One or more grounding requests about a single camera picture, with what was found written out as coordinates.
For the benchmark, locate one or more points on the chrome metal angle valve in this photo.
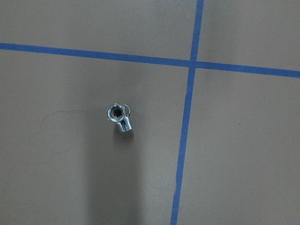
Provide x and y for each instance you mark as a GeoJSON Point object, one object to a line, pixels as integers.
{"type": "Point", "coordinates": [120, 116]}

